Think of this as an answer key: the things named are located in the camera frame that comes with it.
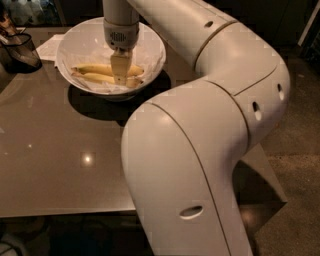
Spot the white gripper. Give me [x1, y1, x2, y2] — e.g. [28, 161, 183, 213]
[103, 19, 139, 85]

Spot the yellow banana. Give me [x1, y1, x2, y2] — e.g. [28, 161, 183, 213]
[72, 72, 142, 88]
[71, 63, 144, 77]

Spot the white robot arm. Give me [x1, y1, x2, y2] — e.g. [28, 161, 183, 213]
[103, 0, 290, 256]

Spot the white bowl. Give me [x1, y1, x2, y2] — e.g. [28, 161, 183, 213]
[55, 16, 167, 102]

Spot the white paper liner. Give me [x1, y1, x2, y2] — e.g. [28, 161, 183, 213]
[61, 23, 165, 94]

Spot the white paper sheet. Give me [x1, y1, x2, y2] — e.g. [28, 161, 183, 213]
[37, 34, 64, 61]

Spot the dark glass container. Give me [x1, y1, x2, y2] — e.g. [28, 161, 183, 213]
[0, 33, 42, 73]

